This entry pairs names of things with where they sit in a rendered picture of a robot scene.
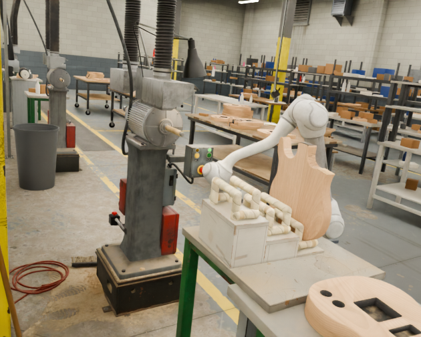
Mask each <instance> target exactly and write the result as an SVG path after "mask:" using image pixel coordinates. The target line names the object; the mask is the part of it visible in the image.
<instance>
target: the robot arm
mask: <svg viewBox="0 0 421 337"><path fill-rule="evenodd" d="M328 120H329V114H328V112H327V110H326V108H325V107H324V106H323V105H322V104H320V103H319V102H316V101H314V99H313V97H312V96H310V95H309V94H302V95H300V96H299V97H297V98H296V99H295V100H294V101H293V102H292V103H291V104H290V105H289V107H288V108H287V109H286V111H285V112H284V114H283V115H282V117H281V118H280V120H279V122H278V124H277V125H276V127H275V129H274V131H273V132H272V133H271V135H270V136H268V137H267V138H266V139H264V140H262V141H259V142H256V143H254V144H251V145H249V146H246V147H244V148H241V149H238V150H236V151H234V152H232V153H231V154H230V155H228V156H227V157H226V158H225V159H224V160H220V161H217V162H209V163H206V164H205V165H204V166H203V168H202V175H203V177H204V178H205V179H206V180H207V181H208V182H209V183H210V184H212V179H213V178H214V177H218V178H220V179H221V180H223V181H224V182H226V183H228V184H229V182H230V178H231V177H232V173H233V172H232V168H233V165H234V164H235V163H236V162H237V161H238V160H241V159H242V158H246V157H248V156H252V155H254V154H257V153H260V152H263V151H266V150H269V149H270V148H273V147H274V146H275V145H277V144H278V143H279V139H280V138H281V137H286V136H287V135H288V134H289V133H290V132H292V131H293V130H295V128H296V127H297V126H298V129H299V131H300V134H301V135H302V137H303V138H304V141H305V142H308V143H311V144H313V145H316V146H317V149H316V153H315V160H316V163H317V164H318V166H319V167H321V168H325V169H327V170H328V167H327V157H326V151H325V141H324V134H325V131H326V126H327V123H328ZM237 190H239V191H240V192H241V193H242V199H241V200H243V198H244V195H245V194H247V193H246V192H245V191H244V190H242V189H240V188H238V187H237ZM330 199H331V221H330V224H329V227H328V229H327V231H326V232H325V234H324V235H323V236H322V237H324V238H326V239H335V238H337V237H339V236H340V235H341V234H342V233H343V230H344V221H343V219H342V218H341V213H340V211H339V207H338V205H337V201H336V200H334V199H333V198H331V188H330Z"/></svg>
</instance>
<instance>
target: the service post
mask: <svg viewBox="0 0 421 337"><path fill-rule="evenodd" d="M3 33H4V54H5V93H6V115H7V154H8V156H5V159H10V158H14V156H13V155H12V156H11V135H10V112H9V77H13V67H12V66H8V47H7V44H9V42H8V23H7V5H6V0H3Z"/></svg>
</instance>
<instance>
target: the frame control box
mask: <svg viewBox="0 0 421 337"><path fill-rule="evenodd" d="M196 148H199V152H195V150H196ZM208 148H211V149H212V150H211V152H209V151H208ZM213 150H214V148H213V147H211V146H209V145H207V144H187V145H186V148H185V156H184V171H183V172H182V171H181V170H180V169H179V167H178V166H177V165H176V164H175V163H173V162H172V163H170V166H169V167H168V169H171V168H172V165H174V166H175V167H176V168H177V170H178V171H179V172H180V173H181V175H182V176H183V177H184V178H185V179H186V181H187V182H188V183H190V184H193V182H194V178H198V177H203V175H202V173H201V172H200V169H201V168H202V167H203V166H204V165H205V164H206V163H209V162H213ZM196 153H198V154H199V157H198V158H195V154H196ZM208 153H211V157H210V158H209V157H207V154H208ZM186 176H187V177H189V178H191V182H190V181H189V180H188V178H187V177H186Z"/></svg>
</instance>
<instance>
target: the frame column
mask: <svg viewBox="0 0 421 337"><path fill-rule="evenodd" d="M126 143H127V145H128V168H127V182H126V210H125V224H124V226H125V228H127V230H126V234H124V238H123V240H122V242H121V244H120V249H121V250H122V251H123V253H124V255H125V256H126V257H127V258H128V260H129V261H140V260H144V259H151V258H155V257H162V256H163V255H161V249H160V233H161V224H162V206H163V196H164V179H165V170H166V154H167V152H168V150H139V149H138V148H136V147H135V146H133V145H132V144H130V143H129V142H127V141H126Z"/></svg>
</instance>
